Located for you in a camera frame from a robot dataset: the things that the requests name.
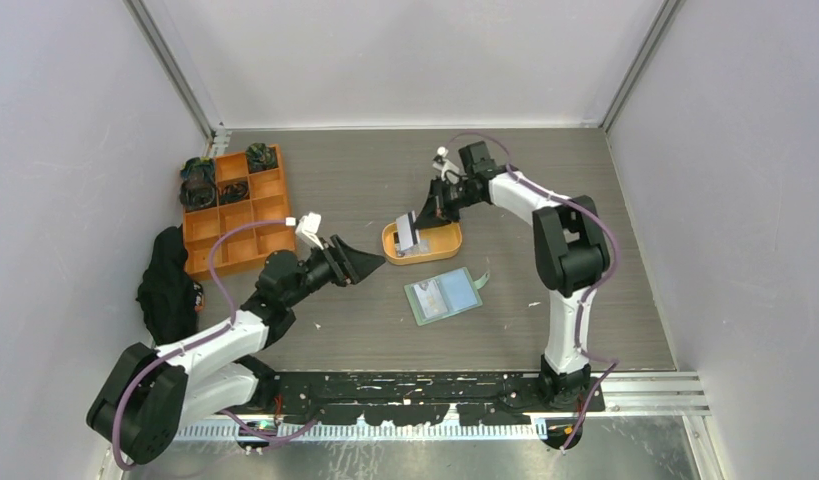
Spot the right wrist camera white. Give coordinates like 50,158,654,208
433,146,461,181

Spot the white magnetic stripe card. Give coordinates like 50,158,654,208
395,210,419,251

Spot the aluminium frame rail left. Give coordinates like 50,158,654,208
124,0,226,141

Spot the aluminium frame rail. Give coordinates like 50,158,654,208
124,0,226,141
600,0,685,135

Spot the aluminium frame rail right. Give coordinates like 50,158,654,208
600,0,685,135

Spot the orange oval tray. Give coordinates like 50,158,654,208
381,223,463,266

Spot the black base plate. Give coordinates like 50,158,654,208
231,371,605,427

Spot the dark rolled item left lower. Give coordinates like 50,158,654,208
179,180,217,212

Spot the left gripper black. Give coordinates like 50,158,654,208
283,234,384,307

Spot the dark rolled item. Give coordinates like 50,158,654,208
179,180,217,212
179,157,216,183
245,143,278,174

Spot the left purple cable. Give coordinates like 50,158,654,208
110,218,318,472

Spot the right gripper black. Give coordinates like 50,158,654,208
414,175,482,231

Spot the orange compartment organizer box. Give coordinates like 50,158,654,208
182,144,296,281

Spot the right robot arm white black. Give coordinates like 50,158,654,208
414,141,616,411

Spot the green card holder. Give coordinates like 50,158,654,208
404,267,490,326

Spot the dark item middle compartment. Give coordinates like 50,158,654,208
218,180,249,205

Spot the dark rolled item left upper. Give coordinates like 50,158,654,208
179,157,216,183

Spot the black cloth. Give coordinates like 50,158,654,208
136,226,200,345

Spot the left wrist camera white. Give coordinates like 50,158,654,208
285,212,324,250

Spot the white slotted cable duct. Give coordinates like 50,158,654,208
174,417,547,442

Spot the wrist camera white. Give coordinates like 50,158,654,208
433,146,461,181
285,212,324,250

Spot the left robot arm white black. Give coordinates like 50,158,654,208
86,235,386,470

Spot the dark rolled item top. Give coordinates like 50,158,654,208
245,143,278,174

